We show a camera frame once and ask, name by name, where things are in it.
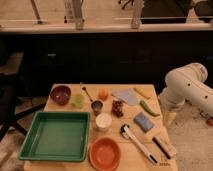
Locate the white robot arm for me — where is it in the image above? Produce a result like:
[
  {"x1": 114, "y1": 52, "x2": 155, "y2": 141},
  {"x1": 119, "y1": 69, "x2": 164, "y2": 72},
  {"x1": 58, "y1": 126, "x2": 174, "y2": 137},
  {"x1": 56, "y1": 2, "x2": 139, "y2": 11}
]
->
[{"x1": 159, "y1": 63, "x2": 213, "y2": 117}]

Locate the white cup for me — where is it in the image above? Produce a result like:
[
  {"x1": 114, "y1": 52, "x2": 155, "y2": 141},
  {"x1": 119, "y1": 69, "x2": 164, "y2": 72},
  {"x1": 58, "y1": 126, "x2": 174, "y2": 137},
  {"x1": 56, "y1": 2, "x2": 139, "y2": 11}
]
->
[{"x1": 95, "y1": 113, "x2": 112, "y2": 131}]

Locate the blue sponge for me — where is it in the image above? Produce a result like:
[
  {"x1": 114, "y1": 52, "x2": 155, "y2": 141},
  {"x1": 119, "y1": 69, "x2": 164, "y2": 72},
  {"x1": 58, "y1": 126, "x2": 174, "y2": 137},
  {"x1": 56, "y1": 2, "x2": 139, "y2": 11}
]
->
[{"x1": 134, "y1": 112, "x2": 154, "y2": 133}]

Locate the dark red bowl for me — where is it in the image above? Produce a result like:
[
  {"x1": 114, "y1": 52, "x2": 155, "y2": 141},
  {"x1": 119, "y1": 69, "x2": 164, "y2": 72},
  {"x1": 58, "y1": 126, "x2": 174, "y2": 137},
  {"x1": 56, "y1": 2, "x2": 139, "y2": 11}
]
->
[{"x1": 50, "y1": 85, "x2": 71, "y2": 105}]

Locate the green plastic tray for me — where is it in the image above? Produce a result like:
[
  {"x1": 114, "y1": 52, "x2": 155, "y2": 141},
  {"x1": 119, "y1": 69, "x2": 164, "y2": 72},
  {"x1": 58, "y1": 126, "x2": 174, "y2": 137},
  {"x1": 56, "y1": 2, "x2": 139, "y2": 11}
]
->
[{"x1": 19, "y1": 111, "x2": 90, "y2": 162}]

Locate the green pepper toy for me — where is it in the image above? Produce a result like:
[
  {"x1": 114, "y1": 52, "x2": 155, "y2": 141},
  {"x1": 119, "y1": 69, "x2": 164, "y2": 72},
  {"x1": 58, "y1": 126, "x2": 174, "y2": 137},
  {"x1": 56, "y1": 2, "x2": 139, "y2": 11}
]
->
[{"x1": 139, "y1": 100, "x2": 160, "y2": 117}]

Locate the light green small cup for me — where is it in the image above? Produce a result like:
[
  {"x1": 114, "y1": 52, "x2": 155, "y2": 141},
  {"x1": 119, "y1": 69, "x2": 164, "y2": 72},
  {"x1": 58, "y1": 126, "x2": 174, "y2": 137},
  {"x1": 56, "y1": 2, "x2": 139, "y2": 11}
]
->
[{"x1": 72, "y1": 94, "x2": 84, "y2": 109}]

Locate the light blue cloth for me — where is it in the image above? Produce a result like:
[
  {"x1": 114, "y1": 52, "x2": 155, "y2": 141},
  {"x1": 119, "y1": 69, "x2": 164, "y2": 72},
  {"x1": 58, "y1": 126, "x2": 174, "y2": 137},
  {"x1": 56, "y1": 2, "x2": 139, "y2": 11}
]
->
[{"x1": 112, "y1": 89, "x2": 138, "y2": 106}]

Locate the black office chair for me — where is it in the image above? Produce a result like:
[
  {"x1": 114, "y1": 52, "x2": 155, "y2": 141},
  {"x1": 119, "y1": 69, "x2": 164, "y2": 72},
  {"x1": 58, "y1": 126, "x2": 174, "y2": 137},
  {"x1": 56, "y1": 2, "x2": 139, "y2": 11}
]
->
[{"x1": 0, "y1": 38, "x2": 45, "y2": 141}]

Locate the dark grape bunch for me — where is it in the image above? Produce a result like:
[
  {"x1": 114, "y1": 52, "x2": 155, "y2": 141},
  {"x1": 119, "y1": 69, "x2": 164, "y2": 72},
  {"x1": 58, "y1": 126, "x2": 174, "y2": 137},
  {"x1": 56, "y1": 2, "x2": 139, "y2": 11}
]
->
[{"x1": 112, "y1": 100, "x2": 123, "y2": 117}]

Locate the orange bowl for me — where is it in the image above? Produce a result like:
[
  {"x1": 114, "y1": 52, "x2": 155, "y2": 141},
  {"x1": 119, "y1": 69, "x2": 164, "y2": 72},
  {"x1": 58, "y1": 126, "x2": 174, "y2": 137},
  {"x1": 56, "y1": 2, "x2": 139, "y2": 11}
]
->
[{"x1": 88, "y1": 137, "x2": 121, "y2": 171}]

